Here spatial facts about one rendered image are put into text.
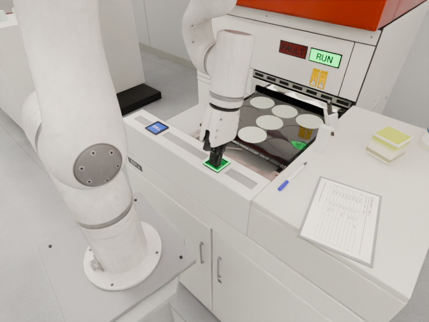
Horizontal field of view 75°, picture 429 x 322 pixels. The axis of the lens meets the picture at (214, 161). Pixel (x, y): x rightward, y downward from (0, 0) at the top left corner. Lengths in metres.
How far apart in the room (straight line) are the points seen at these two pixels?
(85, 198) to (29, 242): 1.54
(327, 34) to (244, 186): 0.64
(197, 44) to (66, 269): 0.62
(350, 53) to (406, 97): 1.65
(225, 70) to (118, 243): 0.43
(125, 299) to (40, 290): 1.17
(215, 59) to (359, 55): 0.59
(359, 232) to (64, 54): 0.62
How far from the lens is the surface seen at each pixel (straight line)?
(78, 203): 0.57
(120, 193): 0.57
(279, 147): 0.96
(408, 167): 0.92
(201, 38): 0.69
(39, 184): 2.44
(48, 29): 0.42
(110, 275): 0.74
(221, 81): 0.64
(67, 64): 0.42
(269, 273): 0.85
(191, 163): 0.78
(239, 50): 0.62
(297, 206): 0.69
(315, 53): 1.15
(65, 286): 0.78
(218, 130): 0.67
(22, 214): 2.28
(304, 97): 1.21
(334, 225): 0.67
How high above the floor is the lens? 1.47
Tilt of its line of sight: 40 degrees down
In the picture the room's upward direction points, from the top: straight up
